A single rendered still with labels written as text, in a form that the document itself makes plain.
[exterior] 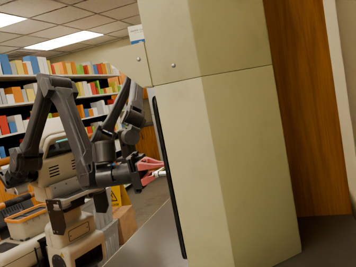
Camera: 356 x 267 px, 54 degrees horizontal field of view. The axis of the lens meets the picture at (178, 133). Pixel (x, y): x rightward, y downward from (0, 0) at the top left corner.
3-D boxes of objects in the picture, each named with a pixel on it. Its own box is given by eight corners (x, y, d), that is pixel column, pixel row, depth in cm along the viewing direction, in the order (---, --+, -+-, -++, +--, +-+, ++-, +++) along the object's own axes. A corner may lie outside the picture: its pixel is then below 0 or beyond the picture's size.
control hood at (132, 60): (192, 82, 107) (186, 50, 106) (153, 86, 77) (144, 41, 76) (158, 89, 111) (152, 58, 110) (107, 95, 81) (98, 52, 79)
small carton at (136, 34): (153, 50, 92) (149, 26, 91) (151, 47, 87) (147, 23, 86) (135, 53, 92) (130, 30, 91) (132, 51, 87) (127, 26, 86)
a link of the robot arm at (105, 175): (103, 188, 99) (92, 188, 94) (100, 163, 100) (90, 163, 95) (125, 185, 98) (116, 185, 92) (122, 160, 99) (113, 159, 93)
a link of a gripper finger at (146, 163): (163, 159, 88) (129, 165, 90) (169, 185, 89) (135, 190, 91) (169, 152, 94) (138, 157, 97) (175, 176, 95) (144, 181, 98)
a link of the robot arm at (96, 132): (145, 69, 175) (128, 59, 171) (152, 69, 162) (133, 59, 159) (107, 148, 177) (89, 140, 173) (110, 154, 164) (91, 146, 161)
